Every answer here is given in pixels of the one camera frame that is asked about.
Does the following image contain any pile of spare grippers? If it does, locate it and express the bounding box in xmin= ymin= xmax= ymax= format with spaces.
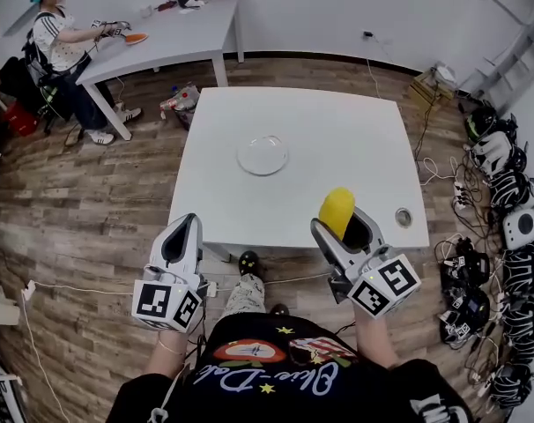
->
xmin=438 ymin=234 xmax=493 ymax=351

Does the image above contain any white waste bin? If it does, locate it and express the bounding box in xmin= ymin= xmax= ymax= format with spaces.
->
xmin=0 ymin=286 xmax=21 ymax=326

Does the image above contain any black office chair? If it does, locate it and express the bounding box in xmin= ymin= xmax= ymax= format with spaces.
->
xmin=0 ymin=55 xmax=75 ymax=137

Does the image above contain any person's left black shoe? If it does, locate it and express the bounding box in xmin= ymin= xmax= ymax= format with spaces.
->
xmin=238 ymin=249 xmax=261 ymax=278

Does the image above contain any white floor cable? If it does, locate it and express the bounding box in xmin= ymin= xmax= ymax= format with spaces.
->
xmin=33 ymin=279 xmax=137 ymax=297
xmin=19 ymin=297 xmax=70 ymax=423
xmin=263 ymin=270 xmax=335 ymax=286

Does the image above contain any person's right forearm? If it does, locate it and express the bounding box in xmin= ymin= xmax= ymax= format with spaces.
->
xmin=353 ymin=309 xmax=401 ymax=370

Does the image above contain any plastic bag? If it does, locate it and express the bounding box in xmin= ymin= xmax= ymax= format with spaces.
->
xmin=159 ymin=82 xmax=201 ymax=125

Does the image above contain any person's patterned trouser leg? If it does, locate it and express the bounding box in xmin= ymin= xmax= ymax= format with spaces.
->
xmin=222 ymin=272 xmax=269 ymax=326

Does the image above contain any white ladder shelf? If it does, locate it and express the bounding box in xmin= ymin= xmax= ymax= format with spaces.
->
xmin=464 ymin=5 xmax=534 ymax=106

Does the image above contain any row of black white headsets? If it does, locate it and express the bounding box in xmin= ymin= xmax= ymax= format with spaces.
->
xmin=462 ymin=102 xmax=534 ymax=410

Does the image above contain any red box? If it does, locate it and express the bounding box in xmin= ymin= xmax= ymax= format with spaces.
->
xmin=2 ymin=100 xmax=40 ymax=137

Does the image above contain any cardboard box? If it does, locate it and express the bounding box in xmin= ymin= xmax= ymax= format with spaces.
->
xmin=409 ymin=69 xmax=456 ymax=106

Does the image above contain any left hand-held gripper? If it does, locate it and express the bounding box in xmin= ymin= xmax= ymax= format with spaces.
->
xmin=130 ymin=212 xmax=210 ymax=335

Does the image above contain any white charging strip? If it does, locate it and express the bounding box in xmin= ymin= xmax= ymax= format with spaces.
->
xmin=451 ymin=180 xmax=470 ymax=212

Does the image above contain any long grey table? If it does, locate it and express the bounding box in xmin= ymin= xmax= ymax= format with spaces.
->
xmin=74 ymin=0 xmax=247 ymax=142

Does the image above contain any white square table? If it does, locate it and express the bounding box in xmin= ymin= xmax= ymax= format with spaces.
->
xmin=167 ymin=86 xmax=431 ymax=264

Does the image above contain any clear glass plate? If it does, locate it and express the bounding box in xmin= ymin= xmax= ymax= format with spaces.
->
xmin=235 ymin=134 xmax=291 ymax=177

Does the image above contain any person's black printed shirt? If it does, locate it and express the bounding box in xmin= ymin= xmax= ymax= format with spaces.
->
xmin=105 ymin=314 xmax=476 ymax=423

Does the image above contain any person's left forearm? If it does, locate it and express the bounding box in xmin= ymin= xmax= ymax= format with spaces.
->
xmin=145 ymin=327 xmax=192 ymax=377

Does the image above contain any gold bracelet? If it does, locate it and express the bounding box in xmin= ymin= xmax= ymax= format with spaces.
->
xmin=157 ymin=338 xmax=188 ymax=356

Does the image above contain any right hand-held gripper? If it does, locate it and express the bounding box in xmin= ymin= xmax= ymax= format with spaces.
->
xmin=309 ymin=205 xmax=423 ymax=322

